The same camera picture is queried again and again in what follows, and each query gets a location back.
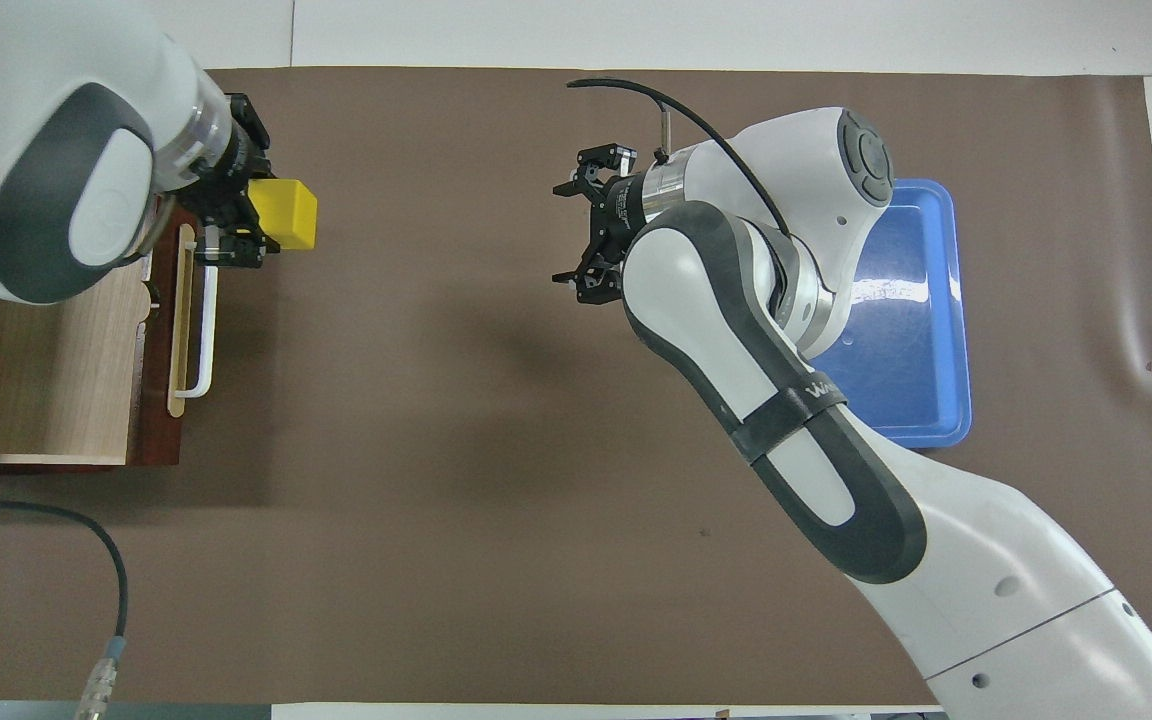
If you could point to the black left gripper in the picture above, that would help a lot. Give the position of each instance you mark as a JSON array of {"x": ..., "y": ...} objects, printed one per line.
[{"x": 221, "y": 185}]

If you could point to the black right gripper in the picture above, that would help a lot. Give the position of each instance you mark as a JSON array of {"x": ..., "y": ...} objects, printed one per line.
[{"x": 621, "y": 215}]

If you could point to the yellow cube block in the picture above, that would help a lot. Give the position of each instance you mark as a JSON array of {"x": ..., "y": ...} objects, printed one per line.
[{"x": 284, "y": 215}]

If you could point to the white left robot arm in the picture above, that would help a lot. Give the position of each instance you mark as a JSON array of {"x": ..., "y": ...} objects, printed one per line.
[{"x": 56, "y": 140}]

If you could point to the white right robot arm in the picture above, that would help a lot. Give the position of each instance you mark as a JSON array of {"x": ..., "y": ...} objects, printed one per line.
[{"x": 786, "y": 380}]

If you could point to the brown table mat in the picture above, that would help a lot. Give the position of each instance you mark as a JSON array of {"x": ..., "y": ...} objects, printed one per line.
[{"x": 496, "y": 480}]

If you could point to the blue plastic tray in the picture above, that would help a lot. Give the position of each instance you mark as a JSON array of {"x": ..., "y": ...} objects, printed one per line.
[{"x": 911, "y": 340}]

